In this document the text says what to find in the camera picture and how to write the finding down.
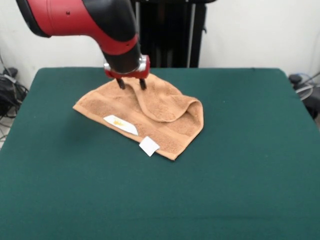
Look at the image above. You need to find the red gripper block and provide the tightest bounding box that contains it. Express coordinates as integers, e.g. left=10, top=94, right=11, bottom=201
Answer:
left=104, top=55, right=151, bottom=91

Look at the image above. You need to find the tan terry towel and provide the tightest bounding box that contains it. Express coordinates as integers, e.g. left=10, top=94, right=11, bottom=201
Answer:
left=72, top=73, right=205, bottom=162

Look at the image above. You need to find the dark green table cloth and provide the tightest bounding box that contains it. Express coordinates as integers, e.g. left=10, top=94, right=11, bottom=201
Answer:
left=0, top=66, right=320, bottom=240

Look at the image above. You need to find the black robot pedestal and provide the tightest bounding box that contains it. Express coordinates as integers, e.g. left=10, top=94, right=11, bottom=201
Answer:
left=134, top=0, right=208, bottom=69

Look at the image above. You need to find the black cable bundle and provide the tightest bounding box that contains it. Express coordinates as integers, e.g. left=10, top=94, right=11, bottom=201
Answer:
left=0, top=66, right=30, bottom=121

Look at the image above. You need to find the black device with cables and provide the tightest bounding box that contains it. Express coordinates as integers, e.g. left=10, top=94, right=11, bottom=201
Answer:
left=288, top=73, right=320, bottom=120

